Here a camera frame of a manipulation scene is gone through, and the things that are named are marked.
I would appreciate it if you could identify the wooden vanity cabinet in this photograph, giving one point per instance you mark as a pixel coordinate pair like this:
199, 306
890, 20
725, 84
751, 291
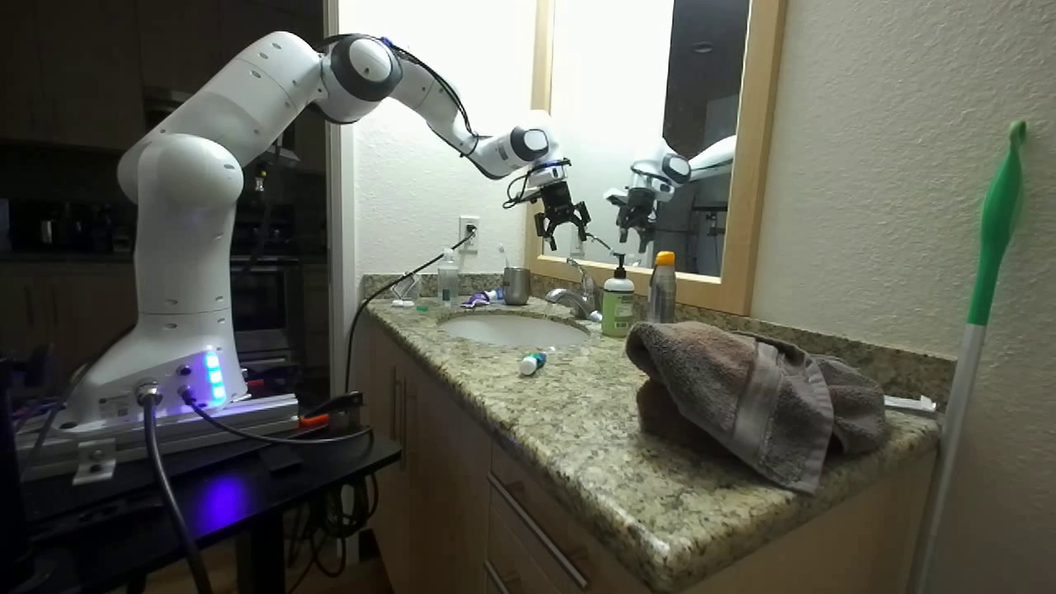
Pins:
550, 484

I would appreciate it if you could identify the chrome sink faucet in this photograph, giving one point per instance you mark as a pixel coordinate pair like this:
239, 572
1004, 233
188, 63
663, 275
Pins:
575, 299

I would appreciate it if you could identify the white wall outlet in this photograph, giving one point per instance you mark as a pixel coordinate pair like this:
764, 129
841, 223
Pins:
470, 233

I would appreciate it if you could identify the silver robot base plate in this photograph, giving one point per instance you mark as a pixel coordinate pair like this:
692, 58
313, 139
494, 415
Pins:
63, 451

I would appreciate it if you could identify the wood framed wall mirror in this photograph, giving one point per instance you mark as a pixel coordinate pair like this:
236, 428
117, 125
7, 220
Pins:
666, 109

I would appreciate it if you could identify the white oval sink basin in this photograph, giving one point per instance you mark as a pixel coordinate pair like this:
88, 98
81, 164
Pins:
514, 332

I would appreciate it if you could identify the green handled broom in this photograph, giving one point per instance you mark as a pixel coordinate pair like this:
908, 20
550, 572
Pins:
996, 228

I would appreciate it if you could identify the green white toothpaste tube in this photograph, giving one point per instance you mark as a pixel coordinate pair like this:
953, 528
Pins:
533, 362

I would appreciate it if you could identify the purple packet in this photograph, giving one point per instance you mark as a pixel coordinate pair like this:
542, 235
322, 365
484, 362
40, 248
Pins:
484, 299

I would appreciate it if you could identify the green soap pump bottle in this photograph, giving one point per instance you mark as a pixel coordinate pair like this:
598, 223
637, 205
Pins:
617, 306

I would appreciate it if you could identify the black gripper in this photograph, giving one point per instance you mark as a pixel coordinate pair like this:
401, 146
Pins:
545, 185

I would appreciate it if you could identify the clear solution bottle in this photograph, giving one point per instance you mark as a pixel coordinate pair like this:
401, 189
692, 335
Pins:
450, 279

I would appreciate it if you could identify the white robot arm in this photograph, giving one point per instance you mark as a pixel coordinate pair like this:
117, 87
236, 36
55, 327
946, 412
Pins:
188, 172

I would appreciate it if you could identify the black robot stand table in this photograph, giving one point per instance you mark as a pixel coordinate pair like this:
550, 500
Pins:
91, 539

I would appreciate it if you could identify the grey metal cup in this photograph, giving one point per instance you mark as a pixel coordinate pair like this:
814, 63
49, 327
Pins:
516, 286

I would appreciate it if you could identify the spray can orange cap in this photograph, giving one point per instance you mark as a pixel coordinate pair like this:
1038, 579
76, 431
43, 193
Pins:
663, 290

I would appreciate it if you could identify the brown folded towel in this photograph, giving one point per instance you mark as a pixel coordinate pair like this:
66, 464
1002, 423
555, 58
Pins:
767, 403

